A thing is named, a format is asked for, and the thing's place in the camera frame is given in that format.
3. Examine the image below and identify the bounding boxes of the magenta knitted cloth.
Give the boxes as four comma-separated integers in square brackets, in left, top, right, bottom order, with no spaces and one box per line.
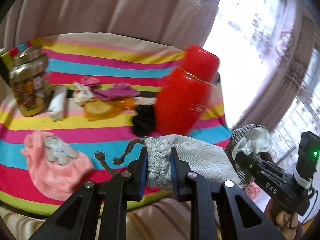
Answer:
[92,83,140,101]

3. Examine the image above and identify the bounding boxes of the beige striped sofa cushion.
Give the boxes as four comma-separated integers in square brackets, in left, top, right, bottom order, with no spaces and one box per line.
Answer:
[1,197,191,239]

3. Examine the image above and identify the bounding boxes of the pink fluffy cloth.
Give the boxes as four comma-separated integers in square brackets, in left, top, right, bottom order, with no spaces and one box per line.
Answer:
[21,129,94,201]

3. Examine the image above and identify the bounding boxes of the red plastic canister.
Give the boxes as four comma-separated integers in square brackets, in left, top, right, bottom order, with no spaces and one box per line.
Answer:
[155,45,220,135]

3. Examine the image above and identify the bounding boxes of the grey herringbone drawstring bag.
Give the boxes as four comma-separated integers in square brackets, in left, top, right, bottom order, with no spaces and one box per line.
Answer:
[93,134,242,192]

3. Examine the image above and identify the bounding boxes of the right hand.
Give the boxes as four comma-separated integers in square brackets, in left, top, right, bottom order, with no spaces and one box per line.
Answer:
[264,199,304,239]

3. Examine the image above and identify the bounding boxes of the black tracker with green light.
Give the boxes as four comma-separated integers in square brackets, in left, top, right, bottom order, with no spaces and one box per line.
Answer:
[293,131,319,189]

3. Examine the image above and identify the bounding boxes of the orange yellow cloth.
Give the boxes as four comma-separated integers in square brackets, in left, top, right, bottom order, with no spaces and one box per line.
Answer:
[84,98,137,121]

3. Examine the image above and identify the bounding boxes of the white tissue pack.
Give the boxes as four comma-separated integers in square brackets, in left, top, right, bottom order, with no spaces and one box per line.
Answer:
[48,86,67,121]

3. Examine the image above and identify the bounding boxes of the striped colourful table cloth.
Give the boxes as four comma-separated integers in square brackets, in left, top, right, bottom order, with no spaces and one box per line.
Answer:
[0,32,232,217]

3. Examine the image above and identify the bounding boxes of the black fluffy pompom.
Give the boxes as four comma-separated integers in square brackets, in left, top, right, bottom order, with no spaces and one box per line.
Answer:
[131,105,156,137]

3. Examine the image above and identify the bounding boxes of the glass jar with gold lid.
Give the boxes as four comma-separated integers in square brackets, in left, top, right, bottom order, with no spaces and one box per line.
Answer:
[9,46,52,116]

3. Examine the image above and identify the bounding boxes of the floral patterned small cloth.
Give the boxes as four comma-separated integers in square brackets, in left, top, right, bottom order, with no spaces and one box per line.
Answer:
[73,82,95,106]

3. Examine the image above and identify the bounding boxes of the black white checkered cloth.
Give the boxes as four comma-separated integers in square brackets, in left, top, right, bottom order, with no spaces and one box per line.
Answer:
[224,124,271,189]

